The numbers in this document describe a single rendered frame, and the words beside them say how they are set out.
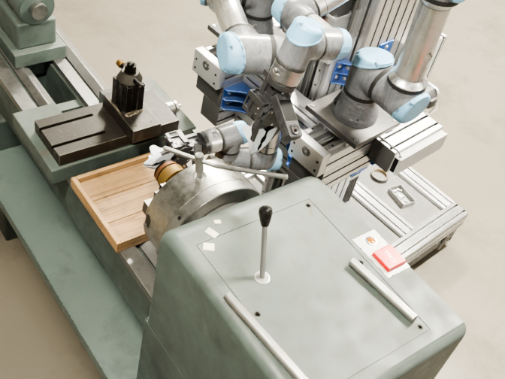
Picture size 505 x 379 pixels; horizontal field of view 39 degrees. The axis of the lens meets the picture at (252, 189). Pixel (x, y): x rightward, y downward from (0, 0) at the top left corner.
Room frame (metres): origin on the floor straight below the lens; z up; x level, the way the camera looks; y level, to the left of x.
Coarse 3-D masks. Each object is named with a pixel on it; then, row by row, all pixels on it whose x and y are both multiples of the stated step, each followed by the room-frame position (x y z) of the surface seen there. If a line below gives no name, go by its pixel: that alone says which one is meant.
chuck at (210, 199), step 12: (228, 180) 1.35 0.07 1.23; (240, 180) 1.37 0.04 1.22; (204, 192) 1.29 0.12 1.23; (216, 192) 1.30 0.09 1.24; (228, 192) 1.31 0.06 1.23; (240, 192) 1.34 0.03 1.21; (252, 192) 1.37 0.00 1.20; (192, 204) 1.26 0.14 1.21; (204, 204) 1.26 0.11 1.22; (216, 204) 1.29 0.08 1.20; (180, 216) 1.23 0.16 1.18; (192, 216) 1.24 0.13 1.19; (168, 228) 1.22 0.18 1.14
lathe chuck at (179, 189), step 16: (208, 160) 1.40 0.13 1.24; (176, 176) 1.33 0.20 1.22; (192, 176) 1.33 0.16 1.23; (208, 176) 1.34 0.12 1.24; (224, 176) 1.36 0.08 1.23; (240, 176) 1.40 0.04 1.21; (160, 192) 1.30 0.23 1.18; (176, 192) 1.29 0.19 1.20; (192, 192) 1.29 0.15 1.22; (160, 208) 1.26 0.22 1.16; (176, 208) 1.25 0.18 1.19; (144, 224) 1.27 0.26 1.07; (160, 224) 1.23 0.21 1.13; (160, 240) 1.22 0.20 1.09
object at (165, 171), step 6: (162, 162) 1.48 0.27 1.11; (168, 162) 1.48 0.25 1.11; (174, 162) 1.50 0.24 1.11; (156, 168) 1.47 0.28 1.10; (162, 168) 1.46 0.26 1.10; (168, 168) 1.46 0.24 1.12; (174, 168) 1.46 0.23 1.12; (180, 168) 1.47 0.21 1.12; (156, 174) 1.45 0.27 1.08; (162, 174) 1.44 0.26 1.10; (168, 174) 1.44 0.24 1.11; (174, 174) 1.44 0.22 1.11; (162, 180) 1.43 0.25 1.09
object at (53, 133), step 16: (144, 96) 1.92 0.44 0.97; (80, 112) 1.76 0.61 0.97; (96, 112) 1.78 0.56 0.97; (160, 112) 1.86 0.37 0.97; (48, 128) 1.66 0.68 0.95; (64, 128) 1.66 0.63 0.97; (80, 128) 1.68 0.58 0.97; (96, 128) 1.70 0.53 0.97; (112, 128) 1.72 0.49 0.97; (160, 128) 1.80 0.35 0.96; (176, 128) 1.84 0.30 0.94; (48, 144) 1.59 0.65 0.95; (64, 144) 1.61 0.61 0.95; (80, 144) 1.61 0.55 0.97; (96, 144) 1.63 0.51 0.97; (112, 144) 1.67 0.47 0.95; (128, 144) 1.71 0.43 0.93; (64, 160) 1.55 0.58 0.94
